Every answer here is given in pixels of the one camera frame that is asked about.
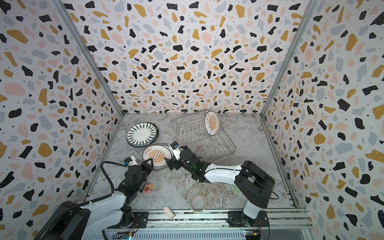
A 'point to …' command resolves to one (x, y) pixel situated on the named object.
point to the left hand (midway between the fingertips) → (152, 157)
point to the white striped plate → (142, 134)
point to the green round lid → (236, 190)
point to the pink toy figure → (148, 188)
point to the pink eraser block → (169, 213)
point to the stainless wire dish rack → (190, 130)
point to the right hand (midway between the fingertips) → (169, 150)
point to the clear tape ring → (197, 203)
